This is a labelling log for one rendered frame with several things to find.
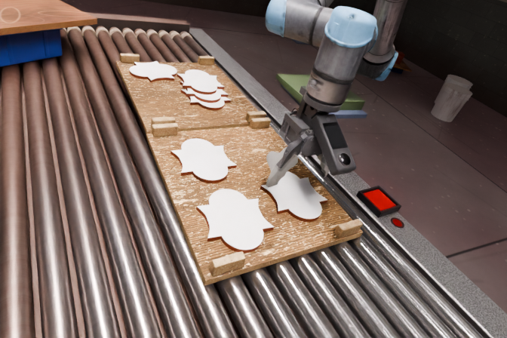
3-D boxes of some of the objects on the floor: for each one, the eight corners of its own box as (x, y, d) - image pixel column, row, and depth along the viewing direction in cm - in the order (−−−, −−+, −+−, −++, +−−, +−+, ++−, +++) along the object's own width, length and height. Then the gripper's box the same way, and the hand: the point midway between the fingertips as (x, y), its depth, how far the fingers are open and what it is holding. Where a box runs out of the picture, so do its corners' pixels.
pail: (456, 114, 416) (473, 87, 395) (431, 105, 424) (447, 78, 404) (456, 106, 439) (472, 81, 419) (432, 97, 448) (447, 72, 427)
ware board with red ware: (369, 59, 534) (376, 41, 519) (398, 66, 538) (407, 50, 522) (376, 70, 493) (384, 52, 478) (408, 78, 496) (417, 60, 481)
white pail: (423, 110, 402) (440, 82, 381) (438, 109, 416) (455, 82, 396) (444, 124, 381) (462, 95, 361) (459, 122, 396) (477, 94, 375)
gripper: (345, 84, 70) (314, 158, 81) (265, 84, 60) (244, 168, 71) (373, 104, 64) (336, 182, 75) (290, 108, 55) (262, 196, 65)
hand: (298, 184), depth 71 cm, fingers open, 14 cm apart
